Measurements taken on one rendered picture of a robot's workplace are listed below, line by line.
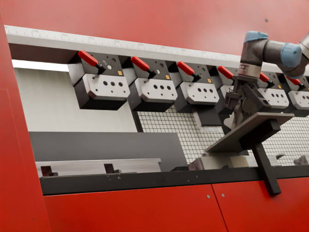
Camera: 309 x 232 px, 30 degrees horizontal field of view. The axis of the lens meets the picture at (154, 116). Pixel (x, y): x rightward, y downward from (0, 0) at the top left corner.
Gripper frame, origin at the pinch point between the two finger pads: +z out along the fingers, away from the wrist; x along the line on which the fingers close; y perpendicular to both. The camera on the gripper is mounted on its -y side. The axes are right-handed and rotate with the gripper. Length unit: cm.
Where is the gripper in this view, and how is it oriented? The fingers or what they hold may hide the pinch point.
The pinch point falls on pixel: (240, 136)
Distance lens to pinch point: 197.2
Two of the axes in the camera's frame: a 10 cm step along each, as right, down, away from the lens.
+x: -7.1, -0.8, -7.0
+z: -1.9, 9.8, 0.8
